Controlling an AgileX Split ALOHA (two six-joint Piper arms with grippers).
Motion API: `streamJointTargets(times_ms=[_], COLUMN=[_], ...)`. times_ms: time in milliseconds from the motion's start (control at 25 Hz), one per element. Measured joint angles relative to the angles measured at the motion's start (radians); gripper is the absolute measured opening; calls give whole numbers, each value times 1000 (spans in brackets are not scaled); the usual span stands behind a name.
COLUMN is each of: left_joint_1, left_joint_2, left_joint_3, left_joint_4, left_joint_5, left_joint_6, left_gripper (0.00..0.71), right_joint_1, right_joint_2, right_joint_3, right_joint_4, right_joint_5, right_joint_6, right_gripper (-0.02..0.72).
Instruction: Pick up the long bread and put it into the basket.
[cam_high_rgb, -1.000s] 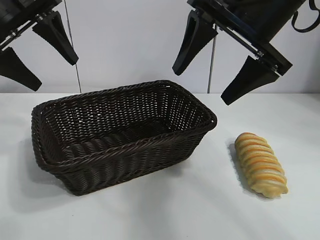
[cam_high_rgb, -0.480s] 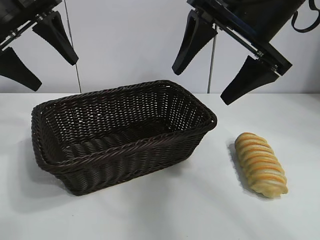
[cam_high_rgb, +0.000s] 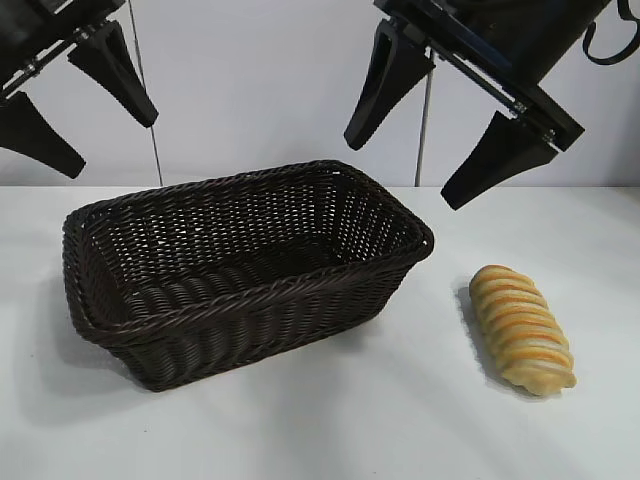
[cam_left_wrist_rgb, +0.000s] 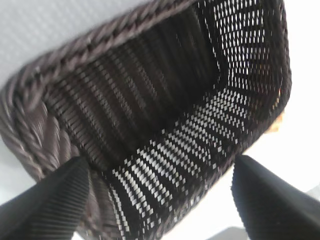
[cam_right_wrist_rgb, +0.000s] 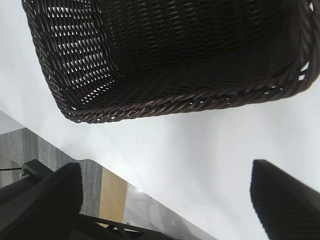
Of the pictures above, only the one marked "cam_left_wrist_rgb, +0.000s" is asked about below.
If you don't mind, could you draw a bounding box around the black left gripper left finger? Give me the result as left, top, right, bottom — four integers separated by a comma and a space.
0, 156, 91, 240

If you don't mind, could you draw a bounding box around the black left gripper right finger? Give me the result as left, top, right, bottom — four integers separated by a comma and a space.
231, 153, 320, 240

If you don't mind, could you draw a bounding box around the long striped twisted bread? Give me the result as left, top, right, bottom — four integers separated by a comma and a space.
271, 111, 286, 134

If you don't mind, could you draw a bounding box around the dark brown woven wicker basket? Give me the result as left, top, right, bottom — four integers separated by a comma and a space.
0, 0, 293, 240

